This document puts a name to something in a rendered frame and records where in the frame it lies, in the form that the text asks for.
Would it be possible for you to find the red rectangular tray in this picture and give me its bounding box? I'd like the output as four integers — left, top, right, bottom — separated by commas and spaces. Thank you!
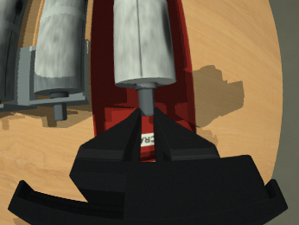
91, 0, 196, 162

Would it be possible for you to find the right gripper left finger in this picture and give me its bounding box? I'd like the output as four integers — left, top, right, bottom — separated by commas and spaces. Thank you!
74, 107, 142, 162

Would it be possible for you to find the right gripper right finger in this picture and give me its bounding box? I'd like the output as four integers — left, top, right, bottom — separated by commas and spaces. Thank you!
153, 107, 220, 162

